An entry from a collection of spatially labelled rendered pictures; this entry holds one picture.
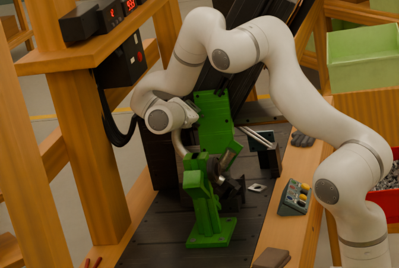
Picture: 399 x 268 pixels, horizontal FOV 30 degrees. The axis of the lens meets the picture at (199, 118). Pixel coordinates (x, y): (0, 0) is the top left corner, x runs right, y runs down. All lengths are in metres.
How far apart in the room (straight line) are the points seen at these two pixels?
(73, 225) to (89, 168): 2.32
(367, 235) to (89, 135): 0.91
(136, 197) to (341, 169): 1.17
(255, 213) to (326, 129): 0.68
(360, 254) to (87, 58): 0.89
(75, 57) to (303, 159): 0.99
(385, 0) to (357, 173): 3.43
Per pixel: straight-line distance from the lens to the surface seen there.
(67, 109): 2.26
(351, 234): 1.81
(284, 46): 1.81
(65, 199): 4.99
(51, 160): 2.24
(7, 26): 9.04
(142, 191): 2.74
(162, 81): 2.04
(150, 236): 2.39
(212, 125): 2.41
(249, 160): 2.75
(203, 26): 1.84
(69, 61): 2.10
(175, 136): 2.41
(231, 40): 1.74
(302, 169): 2.62
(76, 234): 4.52
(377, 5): 5.14
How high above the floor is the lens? 2.04
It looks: 21 degrees down
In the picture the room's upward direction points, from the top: 12 degrees counter-clockwise
